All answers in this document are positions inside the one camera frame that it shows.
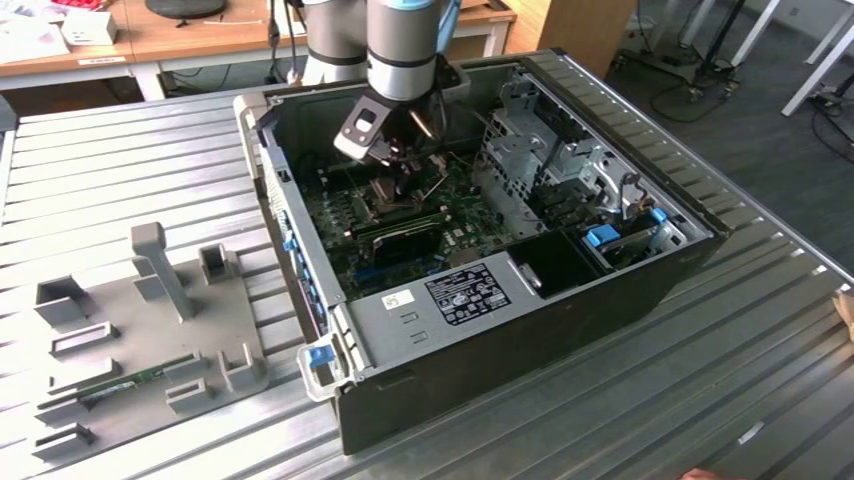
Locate silver CPU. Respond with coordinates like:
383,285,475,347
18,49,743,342
368,177,405,204

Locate CPU socket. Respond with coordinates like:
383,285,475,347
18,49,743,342
355,182,423,224

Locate black RAM slot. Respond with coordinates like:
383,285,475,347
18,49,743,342
351,213,447,240

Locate blue expansion slot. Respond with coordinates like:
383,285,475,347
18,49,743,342
356,264,409,284

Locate silver drive cage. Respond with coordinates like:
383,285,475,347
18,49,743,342
473,68,699,254

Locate green motherboard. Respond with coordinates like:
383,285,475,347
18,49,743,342
303,149,535,301

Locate grey chipset heatsink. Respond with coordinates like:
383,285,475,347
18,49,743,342
444,248,485,269

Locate wooden cabinet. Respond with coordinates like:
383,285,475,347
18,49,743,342
532,0,639,81

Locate blue disk carrier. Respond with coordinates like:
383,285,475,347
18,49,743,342
577,223,668,271

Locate wooden desk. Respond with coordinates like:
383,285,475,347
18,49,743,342
0,0,519,101

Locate grey power supply unit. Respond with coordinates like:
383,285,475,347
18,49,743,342
343,251,545,371

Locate black round object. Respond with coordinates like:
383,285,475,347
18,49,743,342
144,0,228,20

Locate blue case latch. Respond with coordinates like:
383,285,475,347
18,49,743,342
303,343,335,372

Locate black wheeled stand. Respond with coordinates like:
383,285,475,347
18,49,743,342
612,0,746,101

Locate white cardboard box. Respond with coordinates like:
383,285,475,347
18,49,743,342
57,10,120,47

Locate black PC case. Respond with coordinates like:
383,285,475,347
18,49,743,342
231,48,735,456

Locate grey parts rack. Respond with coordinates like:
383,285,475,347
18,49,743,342
29,221,272,464

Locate red packet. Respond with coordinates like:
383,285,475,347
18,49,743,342
50,0,125,12

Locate white paper stack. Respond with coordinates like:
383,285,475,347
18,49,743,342
0,9,72,65

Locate green RAM stick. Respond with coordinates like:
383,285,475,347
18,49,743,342
72,355,201,404

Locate brown cardboard piece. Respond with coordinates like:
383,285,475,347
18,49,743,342
832,289,854,344

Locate white sticker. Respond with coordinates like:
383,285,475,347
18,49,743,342
735,420,767,446

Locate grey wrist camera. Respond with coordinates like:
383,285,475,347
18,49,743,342
331,92,397,163

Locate black wrist bracket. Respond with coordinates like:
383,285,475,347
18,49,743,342
432,53,469,99

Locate white table frame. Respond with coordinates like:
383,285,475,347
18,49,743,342
730,0,854,119

